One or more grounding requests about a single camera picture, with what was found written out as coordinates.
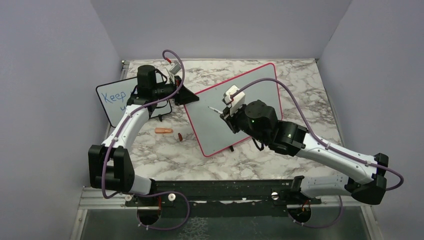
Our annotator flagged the white marker pen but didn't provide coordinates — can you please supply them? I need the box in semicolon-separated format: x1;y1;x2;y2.
208;106;223;115

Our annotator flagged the red framed whiteboard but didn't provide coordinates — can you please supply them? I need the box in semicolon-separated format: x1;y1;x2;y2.
184;62;283;157

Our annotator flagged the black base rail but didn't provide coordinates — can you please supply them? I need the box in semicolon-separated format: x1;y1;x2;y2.
125;178;327;218

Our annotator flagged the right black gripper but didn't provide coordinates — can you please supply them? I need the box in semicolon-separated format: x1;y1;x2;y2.
221;101;268;144

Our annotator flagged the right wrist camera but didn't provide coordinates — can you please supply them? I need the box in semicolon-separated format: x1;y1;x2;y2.
222;85;246;116

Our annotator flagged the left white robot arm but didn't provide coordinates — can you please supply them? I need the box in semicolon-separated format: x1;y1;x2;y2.
88;61;199;206

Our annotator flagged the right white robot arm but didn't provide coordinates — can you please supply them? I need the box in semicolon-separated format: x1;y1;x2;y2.
219;100;389;205

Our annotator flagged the black framed written whiteboard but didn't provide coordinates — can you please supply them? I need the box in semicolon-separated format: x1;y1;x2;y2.
96;73;173;128

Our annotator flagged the aluminium frame rail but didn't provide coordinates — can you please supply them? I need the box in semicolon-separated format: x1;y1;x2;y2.
70;187;133;240

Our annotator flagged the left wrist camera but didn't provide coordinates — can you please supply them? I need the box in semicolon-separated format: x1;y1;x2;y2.
167;62;182;76

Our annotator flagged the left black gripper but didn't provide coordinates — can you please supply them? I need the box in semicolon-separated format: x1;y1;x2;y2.
152;75;200;106

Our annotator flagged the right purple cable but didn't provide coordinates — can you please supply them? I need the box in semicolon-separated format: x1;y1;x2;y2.
230;77;405;229

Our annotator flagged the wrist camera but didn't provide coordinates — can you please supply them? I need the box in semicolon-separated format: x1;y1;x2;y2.
222;85;246;116
167;62;182;76

